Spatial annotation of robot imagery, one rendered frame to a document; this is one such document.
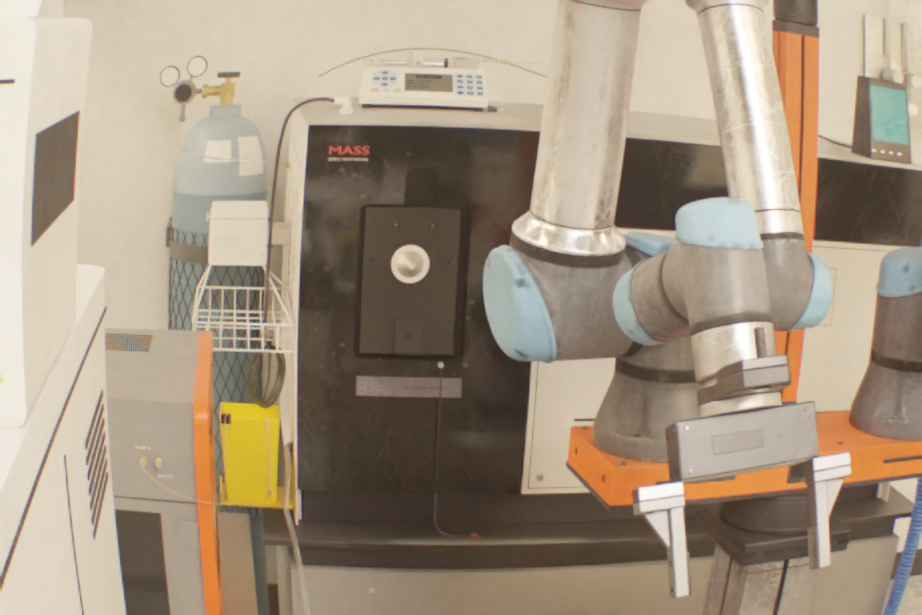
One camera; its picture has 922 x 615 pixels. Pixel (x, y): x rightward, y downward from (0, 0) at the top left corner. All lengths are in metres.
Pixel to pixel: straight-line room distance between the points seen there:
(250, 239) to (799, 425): 1.60
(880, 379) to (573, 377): 0.87
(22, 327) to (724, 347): 0.71
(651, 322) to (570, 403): 1.17
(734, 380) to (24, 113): 0.69
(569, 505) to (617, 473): 1.03
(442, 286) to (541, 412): 0.28
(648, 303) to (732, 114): 0.22
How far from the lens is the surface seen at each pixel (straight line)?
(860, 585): 2.69
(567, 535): 2.42
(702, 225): 1.14
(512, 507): 2.45
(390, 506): 2.42
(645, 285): 1.21
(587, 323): 1.39
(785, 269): 1.28
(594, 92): 1.33
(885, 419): 1.63
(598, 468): 1.49
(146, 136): 3.38
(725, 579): 1.66
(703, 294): 1.13
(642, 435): 1.48
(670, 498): 1.11
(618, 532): 2.45
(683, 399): 1.47
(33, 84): 0.54
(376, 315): 2.30
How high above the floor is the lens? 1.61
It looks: 12 degrees down
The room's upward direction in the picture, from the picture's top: 3 degrees clockwise
